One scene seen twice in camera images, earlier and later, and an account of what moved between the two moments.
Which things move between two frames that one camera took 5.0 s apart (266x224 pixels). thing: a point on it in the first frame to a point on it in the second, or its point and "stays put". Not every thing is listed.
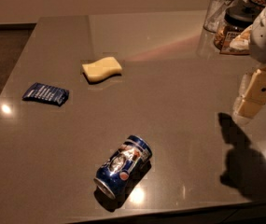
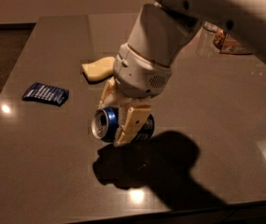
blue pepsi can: [122, 165] to [105, 124]
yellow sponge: [102, 69] stays put
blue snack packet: [42, 91] stays put
